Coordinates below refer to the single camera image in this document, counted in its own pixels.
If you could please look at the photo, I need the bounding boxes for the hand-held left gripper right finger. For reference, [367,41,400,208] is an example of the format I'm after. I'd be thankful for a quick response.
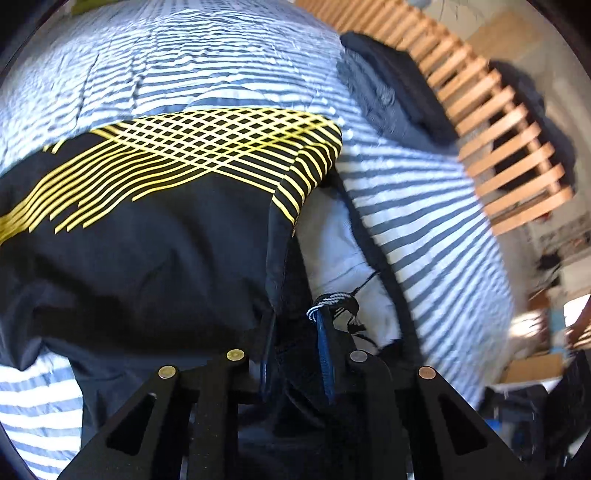
[316,306,540,480]

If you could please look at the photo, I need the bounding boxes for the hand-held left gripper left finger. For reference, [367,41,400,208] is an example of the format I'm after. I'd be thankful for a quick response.
[58,313,279,480]

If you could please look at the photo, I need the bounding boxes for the black shorts with yellow stripes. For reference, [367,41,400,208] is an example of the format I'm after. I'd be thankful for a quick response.
[0,106,416,480]

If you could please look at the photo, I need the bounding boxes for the cardboard box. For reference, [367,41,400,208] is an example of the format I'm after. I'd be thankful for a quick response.
[502,353,565,385]

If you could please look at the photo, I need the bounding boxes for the grey-green jeans pile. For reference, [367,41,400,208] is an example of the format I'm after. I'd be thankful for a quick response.
[337,46,419,139]

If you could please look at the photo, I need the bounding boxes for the dark navy garment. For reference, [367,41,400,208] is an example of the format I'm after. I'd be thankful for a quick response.
[342,31,462,151]

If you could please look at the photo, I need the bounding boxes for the blue white striped blanket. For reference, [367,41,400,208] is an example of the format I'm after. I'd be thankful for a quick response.
[0,0,518,480]

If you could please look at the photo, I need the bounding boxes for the wooden slatted bed frame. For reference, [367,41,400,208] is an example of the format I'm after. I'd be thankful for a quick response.
[295,0,575,236]

